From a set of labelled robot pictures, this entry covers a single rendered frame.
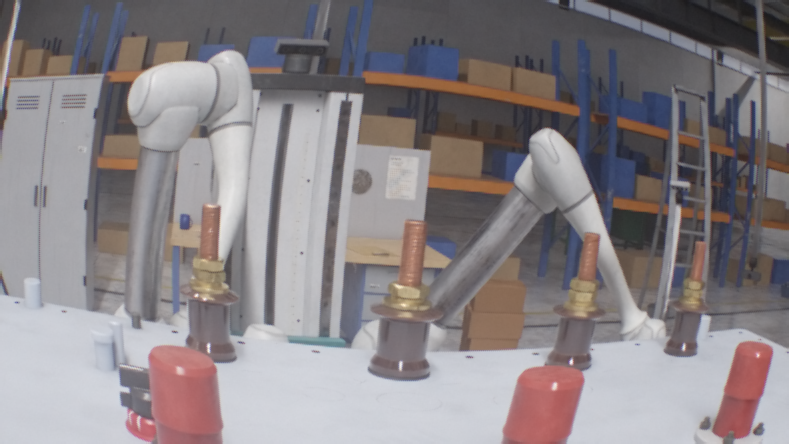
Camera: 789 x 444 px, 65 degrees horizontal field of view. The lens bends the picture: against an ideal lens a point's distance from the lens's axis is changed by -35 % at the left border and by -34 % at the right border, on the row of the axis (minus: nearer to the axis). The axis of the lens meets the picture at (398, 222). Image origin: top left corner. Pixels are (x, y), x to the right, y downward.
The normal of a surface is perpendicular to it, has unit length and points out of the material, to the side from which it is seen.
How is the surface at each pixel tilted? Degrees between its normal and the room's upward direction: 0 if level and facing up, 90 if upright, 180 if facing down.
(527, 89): 90
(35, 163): 90
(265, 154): 90
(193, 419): 89
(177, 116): 105
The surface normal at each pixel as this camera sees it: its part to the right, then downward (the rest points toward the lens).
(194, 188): 0.24, 0.14
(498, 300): 0.01, 0.12
